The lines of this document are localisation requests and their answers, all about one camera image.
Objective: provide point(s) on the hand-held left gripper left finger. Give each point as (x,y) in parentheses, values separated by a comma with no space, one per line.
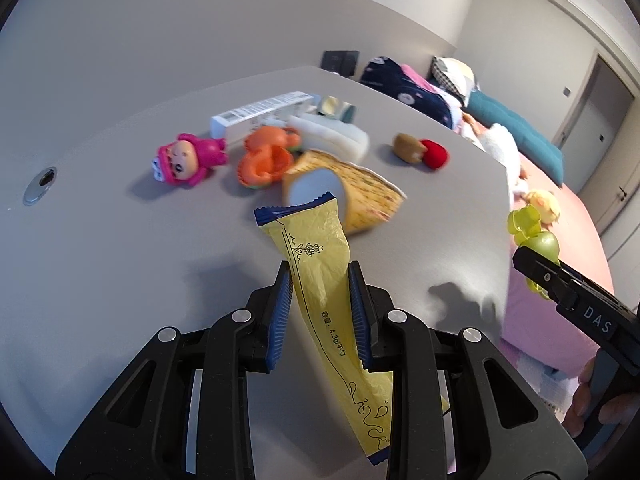
(281,310)

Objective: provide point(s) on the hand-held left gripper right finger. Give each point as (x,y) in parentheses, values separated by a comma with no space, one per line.
(359,310)

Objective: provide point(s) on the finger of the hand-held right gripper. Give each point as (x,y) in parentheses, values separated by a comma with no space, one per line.
(537,267)

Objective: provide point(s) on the green plastic toy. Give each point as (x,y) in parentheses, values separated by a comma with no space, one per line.
(545,245)

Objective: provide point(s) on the yellow snack packet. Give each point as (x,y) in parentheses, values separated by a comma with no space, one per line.
(315,260)

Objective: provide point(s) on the brown plush toy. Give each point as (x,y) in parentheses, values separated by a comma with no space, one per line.
(406,146)

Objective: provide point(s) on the long white printed box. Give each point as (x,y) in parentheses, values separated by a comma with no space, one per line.
(250,112)

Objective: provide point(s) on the person's right hand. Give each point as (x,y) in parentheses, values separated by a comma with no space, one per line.
(582,390)

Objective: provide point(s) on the pink bed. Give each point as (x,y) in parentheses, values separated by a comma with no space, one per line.
(575,230)

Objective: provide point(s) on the yellow chick plush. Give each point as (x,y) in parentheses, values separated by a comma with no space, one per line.
(542,205)

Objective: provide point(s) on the foam floor mat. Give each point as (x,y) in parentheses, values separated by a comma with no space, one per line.
(540,380)

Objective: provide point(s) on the yellow paper cup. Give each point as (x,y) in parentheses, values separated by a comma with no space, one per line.
(365,190)

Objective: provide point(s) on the white goose plush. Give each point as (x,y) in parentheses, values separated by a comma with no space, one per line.
(500,145)

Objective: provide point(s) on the teal cushion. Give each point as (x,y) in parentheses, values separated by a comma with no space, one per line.
(515,127)

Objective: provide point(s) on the orange plastic toy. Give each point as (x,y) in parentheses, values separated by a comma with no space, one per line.
(262,160)

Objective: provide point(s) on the red round toy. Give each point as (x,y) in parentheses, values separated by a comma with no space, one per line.
(434,154)

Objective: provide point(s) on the grey door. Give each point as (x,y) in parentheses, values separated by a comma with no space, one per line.
(595,120)

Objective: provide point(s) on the white foam piece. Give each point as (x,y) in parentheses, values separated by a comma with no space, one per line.
(330,135)

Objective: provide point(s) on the pink doll toy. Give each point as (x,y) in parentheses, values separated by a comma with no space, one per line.
(182,160)

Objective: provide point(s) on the teal and cream toy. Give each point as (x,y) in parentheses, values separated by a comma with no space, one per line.
(332,106)

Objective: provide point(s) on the checkered pillow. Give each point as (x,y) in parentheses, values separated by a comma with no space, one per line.
(452,77)

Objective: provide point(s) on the pink cloth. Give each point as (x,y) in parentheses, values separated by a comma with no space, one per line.
(422,82)

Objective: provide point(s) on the navy patterned blanket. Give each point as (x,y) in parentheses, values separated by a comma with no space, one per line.
(395,82)

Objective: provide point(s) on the metal table grommet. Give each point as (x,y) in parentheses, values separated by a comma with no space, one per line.
(41,184)

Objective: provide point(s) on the black wall socket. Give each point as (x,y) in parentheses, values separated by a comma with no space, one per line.
(340,62)

